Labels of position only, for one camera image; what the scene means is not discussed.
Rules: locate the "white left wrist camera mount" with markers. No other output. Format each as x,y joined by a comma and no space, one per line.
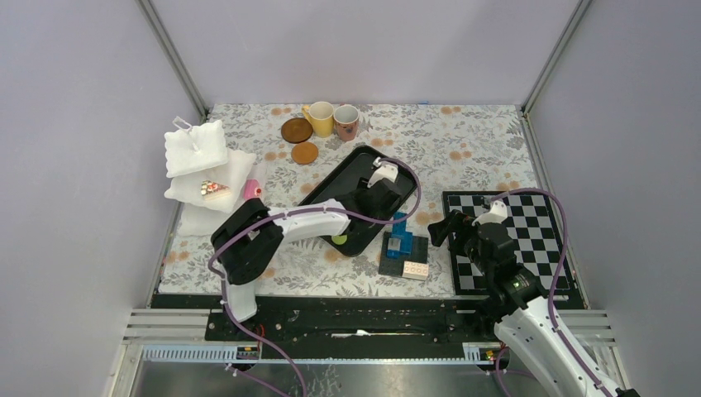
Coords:
383,170

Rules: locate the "black lego baseplate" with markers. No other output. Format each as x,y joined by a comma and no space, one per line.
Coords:
393,267

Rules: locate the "white tiered dessert stand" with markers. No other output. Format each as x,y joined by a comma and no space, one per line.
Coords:
197,153

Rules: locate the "black white checkerboard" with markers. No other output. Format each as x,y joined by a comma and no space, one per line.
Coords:
531,224

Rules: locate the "dark brown round coaster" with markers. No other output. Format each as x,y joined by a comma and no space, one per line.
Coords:
296,130

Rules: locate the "black serving tray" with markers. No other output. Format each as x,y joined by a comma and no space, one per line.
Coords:
353,173

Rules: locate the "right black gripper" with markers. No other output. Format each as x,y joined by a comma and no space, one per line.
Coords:
455,222

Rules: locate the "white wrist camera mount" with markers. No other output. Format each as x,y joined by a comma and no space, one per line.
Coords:
497,213
383,170

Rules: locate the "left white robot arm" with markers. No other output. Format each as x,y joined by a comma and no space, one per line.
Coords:
248,240

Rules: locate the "light brown round coaster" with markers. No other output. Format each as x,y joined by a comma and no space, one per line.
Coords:
304,153

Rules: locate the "white strawberry cake slice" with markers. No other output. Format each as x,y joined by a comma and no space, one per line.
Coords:
211,190

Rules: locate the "beige lego brick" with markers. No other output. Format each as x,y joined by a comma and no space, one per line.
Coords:
415,271

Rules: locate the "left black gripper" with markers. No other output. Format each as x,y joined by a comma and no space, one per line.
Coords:
361,187

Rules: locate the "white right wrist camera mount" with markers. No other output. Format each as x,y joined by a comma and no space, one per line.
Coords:
497,213

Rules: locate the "yellow mug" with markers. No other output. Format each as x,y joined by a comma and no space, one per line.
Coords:
320,116

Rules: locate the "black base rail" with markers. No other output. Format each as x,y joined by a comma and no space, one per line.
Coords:
355,328

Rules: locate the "green round cookie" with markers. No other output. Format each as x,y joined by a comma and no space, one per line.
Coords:
339,240

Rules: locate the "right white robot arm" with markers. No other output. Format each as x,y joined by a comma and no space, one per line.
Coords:
518,308

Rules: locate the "pink patterned mug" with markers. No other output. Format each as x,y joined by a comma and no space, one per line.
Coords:
346,121

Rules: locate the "pink square cake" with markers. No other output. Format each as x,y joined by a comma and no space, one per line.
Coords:
252,190

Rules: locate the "blue lego block stack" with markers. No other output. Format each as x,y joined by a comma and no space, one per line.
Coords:
399,242

